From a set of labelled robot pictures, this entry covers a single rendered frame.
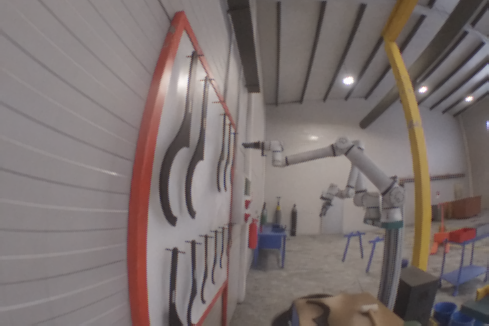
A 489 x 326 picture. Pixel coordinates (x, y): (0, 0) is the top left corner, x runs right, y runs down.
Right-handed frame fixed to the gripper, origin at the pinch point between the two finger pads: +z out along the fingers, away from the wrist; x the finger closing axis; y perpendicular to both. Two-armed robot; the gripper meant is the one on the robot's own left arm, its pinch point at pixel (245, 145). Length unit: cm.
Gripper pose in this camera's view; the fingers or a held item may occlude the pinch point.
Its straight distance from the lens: 181.7
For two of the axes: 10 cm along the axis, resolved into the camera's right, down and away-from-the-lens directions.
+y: 0.3, -9.9, 1.5
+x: -1.3, -1.6, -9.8
